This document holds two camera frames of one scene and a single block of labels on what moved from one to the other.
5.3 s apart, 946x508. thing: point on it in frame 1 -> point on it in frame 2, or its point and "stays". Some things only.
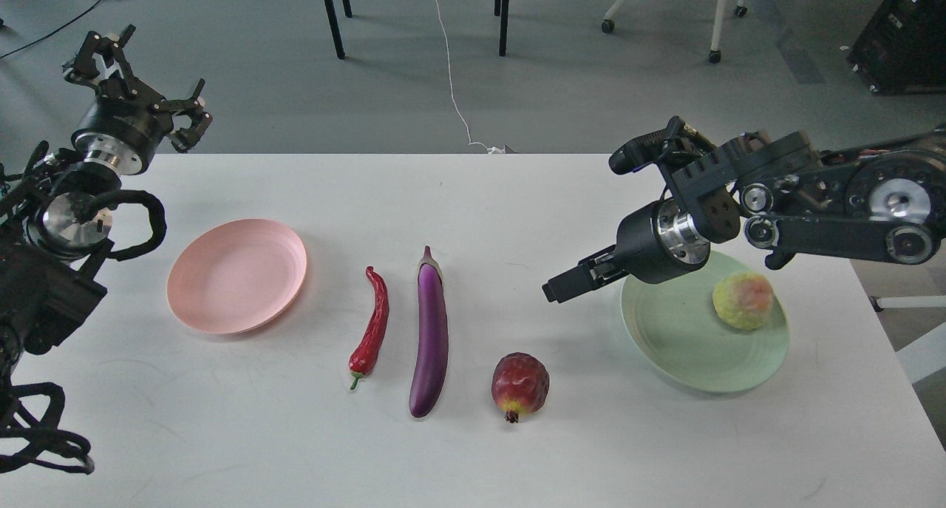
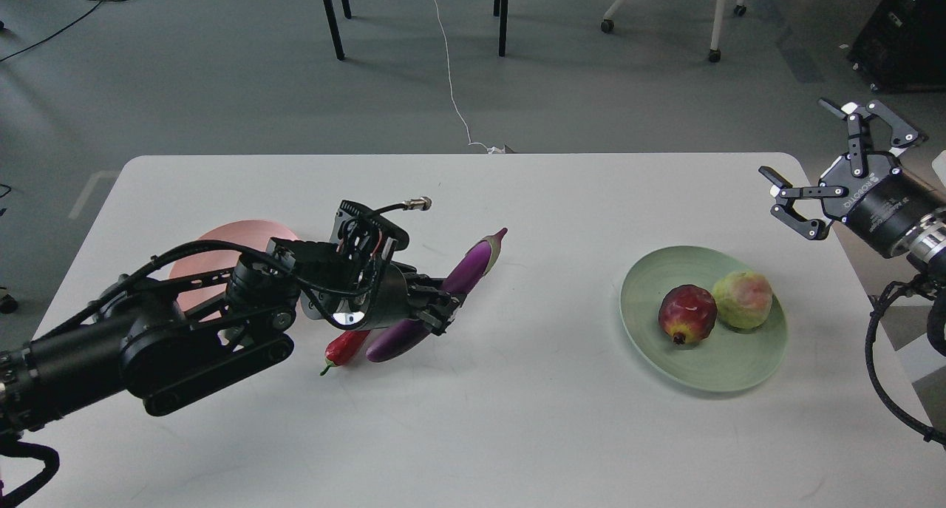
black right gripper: [655, 242] -> [876, 205]
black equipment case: [903, 50] stays
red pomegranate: [519, 384] -> [687, 313]
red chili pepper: [363, 359] -> [342, 347]
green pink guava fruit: [743, 299] stays
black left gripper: [126, 124] -> [386, 301]
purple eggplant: [431, 345] -> [466, 274]
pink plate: [236, 276] stays
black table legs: [502, 2] stays
